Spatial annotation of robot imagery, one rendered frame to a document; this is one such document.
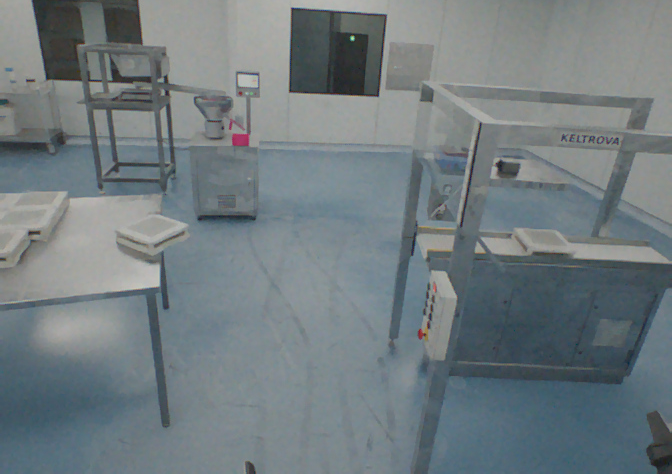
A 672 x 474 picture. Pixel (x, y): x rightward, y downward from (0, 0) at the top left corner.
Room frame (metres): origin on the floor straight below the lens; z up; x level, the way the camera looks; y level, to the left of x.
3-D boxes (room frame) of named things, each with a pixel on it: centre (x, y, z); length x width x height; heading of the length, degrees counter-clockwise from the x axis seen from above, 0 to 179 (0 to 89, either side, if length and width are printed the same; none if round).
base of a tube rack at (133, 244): (2.01, 0.90, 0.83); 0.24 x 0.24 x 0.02; 64
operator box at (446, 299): (1.33, -0.38, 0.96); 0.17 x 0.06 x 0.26; 2
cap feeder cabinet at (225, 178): (4.33, 1.12, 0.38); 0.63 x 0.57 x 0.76; 100
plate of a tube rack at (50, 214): (2.00, 1.53, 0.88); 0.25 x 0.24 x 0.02; 19
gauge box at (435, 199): (2.07, -0.56, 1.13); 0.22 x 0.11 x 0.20; 92
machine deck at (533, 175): (2.21, -0.76, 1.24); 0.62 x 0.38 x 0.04; 92
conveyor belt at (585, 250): (2.21, -1.14, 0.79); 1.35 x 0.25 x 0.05; 92
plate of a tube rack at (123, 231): (2.01, 0.90, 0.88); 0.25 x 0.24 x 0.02; 154
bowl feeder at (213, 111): (4.38, 1.18, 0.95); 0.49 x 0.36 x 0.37; 100
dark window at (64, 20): (6.53, 3.48, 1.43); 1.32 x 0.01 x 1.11; 100
